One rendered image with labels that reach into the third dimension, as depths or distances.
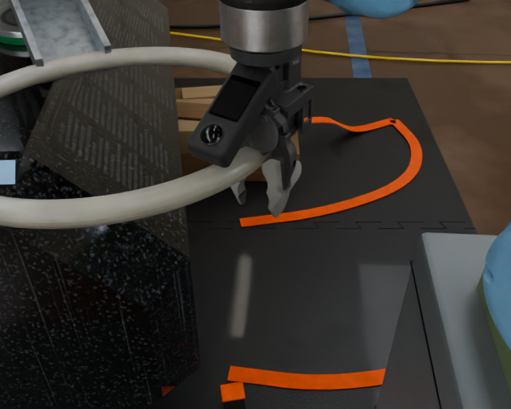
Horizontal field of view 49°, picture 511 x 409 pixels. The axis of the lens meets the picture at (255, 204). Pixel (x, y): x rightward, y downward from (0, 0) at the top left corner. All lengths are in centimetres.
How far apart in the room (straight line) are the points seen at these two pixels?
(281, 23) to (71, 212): 27
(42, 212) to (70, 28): 56
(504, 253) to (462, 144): 225
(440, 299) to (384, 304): 110
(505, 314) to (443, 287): 32
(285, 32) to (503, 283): 32
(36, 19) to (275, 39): 64
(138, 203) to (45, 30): 58
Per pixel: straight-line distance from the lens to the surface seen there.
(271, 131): 61
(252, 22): 55
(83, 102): 116
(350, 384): 159
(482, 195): 231
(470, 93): 301
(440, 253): 73
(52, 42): 107
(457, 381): 62
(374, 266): 188
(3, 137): 100
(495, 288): 36
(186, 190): 58
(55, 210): 59
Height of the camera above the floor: 134
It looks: 40 degrees down
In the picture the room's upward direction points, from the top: straight up
